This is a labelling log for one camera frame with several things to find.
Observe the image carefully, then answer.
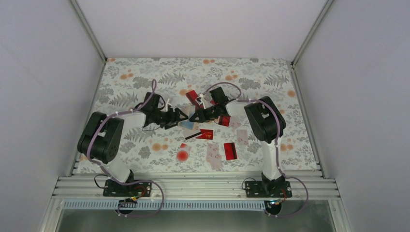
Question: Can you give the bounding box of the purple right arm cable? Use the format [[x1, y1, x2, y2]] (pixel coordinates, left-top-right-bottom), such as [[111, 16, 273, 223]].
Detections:
[[200, 82, 310, 219]]

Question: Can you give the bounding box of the white floral card lower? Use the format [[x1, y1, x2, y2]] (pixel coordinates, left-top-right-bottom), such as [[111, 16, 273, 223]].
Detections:
[[206, 144, 223, 170]]

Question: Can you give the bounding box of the floral patterned table mat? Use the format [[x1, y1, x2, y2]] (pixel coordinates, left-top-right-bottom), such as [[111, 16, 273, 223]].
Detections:
[[94, 58, 317, 173]]

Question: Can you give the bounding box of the white card black stripe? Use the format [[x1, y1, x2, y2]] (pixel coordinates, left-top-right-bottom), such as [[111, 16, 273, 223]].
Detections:
[[183, 130, 202, 140]]

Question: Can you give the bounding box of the aluminium rail frame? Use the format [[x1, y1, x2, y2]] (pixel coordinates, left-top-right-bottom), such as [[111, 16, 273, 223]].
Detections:
[[52, 174, 340, 200]]

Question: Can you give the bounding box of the beige leather card holder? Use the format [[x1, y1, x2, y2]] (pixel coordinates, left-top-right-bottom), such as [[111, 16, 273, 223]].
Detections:
[[178, 105, 197, 130]]

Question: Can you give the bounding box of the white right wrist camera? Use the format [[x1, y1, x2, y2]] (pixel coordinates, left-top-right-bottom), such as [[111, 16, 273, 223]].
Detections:
[[195, 93, 206, 110]]

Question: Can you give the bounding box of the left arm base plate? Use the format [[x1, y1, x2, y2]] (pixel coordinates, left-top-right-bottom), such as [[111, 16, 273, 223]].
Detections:
[[102, 180, 152, 197]]

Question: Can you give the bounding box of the white card red circle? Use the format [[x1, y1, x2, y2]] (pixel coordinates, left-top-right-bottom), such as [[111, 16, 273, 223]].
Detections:
[[176, 143, 191, 162]]

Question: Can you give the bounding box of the red magnetic stripe card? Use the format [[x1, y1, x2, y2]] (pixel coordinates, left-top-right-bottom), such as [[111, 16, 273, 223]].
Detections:
[[218, 116, 231, 127]]

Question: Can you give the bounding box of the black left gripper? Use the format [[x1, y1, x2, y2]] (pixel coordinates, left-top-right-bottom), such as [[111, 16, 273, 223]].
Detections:
[[152, 107, 188, 129]]

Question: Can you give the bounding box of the white floral card upper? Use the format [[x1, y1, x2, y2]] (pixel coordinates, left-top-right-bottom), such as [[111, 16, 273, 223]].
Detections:
[[229, 116, 242, 130]]

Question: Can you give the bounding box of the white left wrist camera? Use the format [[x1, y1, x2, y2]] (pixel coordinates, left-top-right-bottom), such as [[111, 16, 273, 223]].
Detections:
[[163, 99, 173, 112]]

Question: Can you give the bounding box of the red card top left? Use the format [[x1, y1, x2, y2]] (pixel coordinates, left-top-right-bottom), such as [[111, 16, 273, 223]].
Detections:
[[185, 90, 200, 107]]

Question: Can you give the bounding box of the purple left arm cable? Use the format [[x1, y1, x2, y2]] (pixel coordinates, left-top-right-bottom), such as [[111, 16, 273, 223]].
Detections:
[[88, 79, 165, 218]]

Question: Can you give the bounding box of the red VIP card centre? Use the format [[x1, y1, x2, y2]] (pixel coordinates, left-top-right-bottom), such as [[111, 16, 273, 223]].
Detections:
[[196, 129, 214, 140]]

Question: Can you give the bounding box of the white floral card right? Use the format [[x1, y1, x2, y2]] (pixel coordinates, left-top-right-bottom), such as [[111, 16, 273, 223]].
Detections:
[[236, 129, 249, 146]]

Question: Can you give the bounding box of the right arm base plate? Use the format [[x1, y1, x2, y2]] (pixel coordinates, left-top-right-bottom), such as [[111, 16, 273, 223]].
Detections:
[[244, 180, 293, 198]]

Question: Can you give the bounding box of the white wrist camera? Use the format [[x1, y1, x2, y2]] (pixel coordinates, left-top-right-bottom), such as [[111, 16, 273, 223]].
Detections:
[[195, 93, 206, 110], [163, 99, 173, 112]]

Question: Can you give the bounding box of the red stripe card lower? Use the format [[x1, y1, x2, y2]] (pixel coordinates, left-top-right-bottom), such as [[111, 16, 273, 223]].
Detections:
[[223, 143, 237, 160]]

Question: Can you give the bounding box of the white floral card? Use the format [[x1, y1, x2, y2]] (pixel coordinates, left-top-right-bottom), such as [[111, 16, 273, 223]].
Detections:
[[206, 144, 223, 170], [236, 129, 249, 146], [229, 116, 242, 130]]

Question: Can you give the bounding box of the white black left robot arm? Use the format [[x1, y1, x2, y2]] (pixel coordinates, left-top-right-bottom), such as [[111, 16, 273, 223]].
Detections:
[[77, 92, 189, 196]]

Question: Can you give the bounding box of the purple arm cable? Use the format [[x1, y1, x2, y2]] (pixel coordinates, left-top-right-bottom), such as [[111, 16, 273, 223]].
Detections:
[[200, 82, 310, 219], [88, 79, 165, 218]]

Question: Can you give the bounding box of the grey slotted cable duct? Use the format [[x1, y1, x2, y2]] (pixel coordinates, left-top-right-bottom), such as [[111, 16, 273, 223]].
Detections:
[[61, 199, 265, 211]]

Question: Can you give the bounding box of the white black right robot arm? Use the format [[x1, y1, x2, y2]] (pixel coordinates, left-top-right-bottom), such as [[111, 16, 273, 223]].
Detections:
[[189, 87, 286, 197]]

